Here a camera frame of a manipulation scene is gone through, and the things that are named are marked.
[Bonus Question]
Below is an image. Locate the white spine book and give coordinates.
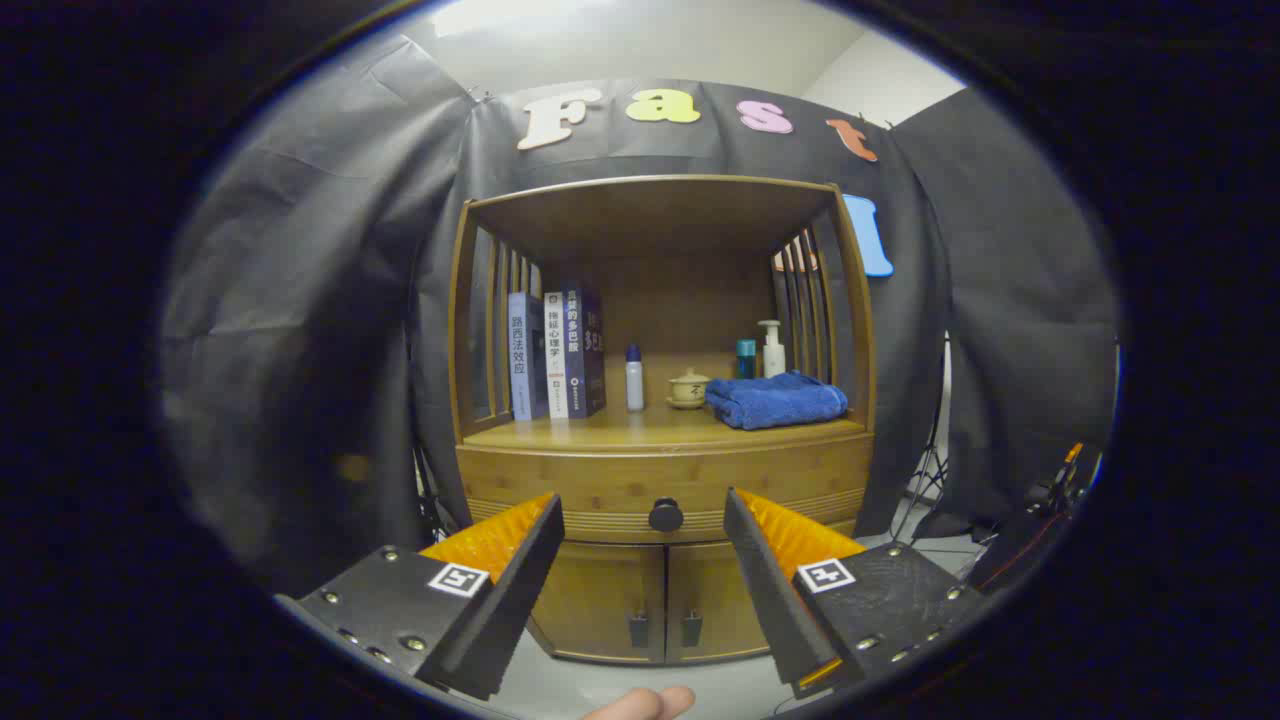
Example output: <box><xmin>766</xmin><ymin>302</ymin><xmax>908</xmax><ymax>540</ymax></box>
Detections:
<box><xmin>544</xmin><ymin>291</ymin><xmax>571</xmax><ymax>419</ymax></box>

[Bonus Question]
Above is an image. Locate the beige lidded teacup with saucer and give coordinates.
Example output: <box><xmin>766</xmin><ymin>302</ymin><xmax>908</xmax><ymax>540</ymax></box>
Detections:
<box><xmin>667</xmin><ymin>367</ymin><xmax>711</xmax><ymax>410</ymax></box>

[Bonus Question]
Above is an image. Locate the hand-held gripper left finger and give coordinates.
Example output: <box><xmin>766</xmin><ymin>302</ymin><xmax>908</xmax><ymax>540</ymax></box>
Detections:
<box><xmin>275</xmin><ymin>490</ymin><xmax>566</xmax><ymax>701</ymax></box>

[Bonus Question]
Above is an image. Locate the folded blue towel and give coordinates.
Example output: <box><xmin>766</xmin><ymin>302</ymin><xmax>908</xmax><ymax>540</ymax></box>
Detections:
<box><xmin>705</xmin><ymin>370</ymin><xmax>849</xmax><ymax>431</ymax></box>

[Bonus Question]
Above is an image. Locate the wooden countertop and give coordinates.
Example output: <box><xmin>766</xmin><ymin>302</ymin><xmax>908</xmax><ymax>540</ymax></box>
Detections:
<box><xmin>462</xmin><ymin>400</ymin><xmax>867</xmax><ymax>451</ymax></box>

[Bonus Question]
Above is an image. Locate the wooden cabinet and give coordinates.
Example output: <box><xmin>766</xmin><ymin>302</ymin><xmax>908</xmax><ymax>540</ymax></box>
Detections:
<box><xmin>447</xmin><ymin>175</ymin><xmax>879</xmax><ymax>666</ymax></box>

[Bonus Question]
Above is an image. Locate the black equipment with orange part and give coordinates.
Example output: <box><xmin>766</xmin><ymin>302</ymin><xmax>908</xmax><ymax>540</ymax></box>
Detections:
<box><xmin>965</xmin><ymin>440</ymin><xmax>1101</xmax><ymax>591</ymax></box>

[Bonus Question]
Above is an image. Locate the black tripod stand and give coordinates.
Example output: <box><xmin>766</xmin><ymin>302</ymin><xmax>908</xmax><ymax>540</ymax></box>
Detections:
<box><xmin>890</xmin><ymin>340</ymin><xmax>951</xmax><ymax>541</ymax></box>

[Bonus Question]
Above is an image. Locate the black backdrop cloth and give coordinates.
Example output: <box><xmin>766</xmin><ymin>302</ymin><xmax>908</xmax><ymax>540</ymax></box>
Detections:
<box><xmin>160</xmin><ymin>30</ymin><xmax>1121</xmax><ymax>601</ymax></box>

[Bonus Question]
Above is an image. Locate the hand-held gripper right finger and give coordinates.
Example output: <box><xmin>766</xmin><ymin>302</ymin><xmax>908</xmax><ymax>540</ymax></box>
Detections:
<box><xmin>723</xmin><ymin>487</ymin><xmax>986</xmax><ymax>698</ymax></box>

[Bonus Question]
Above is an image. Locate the wooden cabinet door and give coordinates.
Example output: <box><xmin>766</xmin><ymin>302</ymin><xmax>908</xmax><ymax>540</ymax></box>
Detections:
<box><xmin>528</xmin><ymin>540</ymin><xmax>667</xmax><ymax>665</ymax></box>
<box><xmin>666</xmin><ymin>540</ymin><xmax>781</xmax><ymax>663</ymax></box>

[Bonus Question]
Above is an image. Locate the light blue book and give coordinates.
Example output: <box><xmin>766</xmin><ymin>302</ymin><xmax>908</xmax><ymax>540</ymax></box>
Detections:
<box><xmin>507</xmin><ymin>291</ymin><xmax>549</xmax><ymax>422</ymax></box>

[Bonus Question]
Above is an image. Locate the wooden drawer with black knob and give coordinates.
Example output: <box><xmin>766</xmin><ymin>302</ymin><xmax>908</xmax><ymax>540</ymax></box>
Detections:
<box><xmin>457</xmin><ymin>430</ymin><xmax>874</xmax><ymax>546</ymax></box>

